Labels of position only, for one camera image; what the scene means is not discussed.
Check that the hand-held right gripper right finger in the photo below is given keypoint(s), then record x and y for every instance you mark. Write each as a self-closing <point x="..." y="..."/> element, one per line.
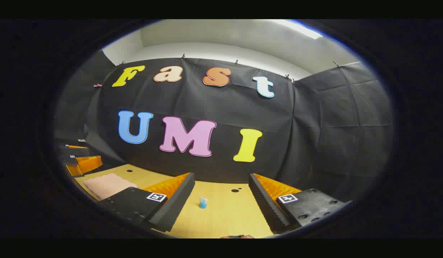
<point x="264" y="204"/>

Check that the blue skin care bottle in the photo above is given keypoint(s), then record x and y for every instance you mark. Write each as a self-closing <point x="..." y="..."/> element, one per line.
<point x="203" y="202"/>

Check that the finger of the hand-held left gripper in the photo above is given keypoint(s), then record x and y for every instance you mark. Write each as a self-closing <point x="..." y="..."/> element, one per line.
<point x="72" y="151"/>
<point x="69" y="161"/>

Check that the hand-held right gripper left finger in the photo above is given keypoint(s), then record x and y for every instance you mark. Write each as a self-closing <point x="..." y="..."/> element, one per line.
<point x="178" y="200"/>

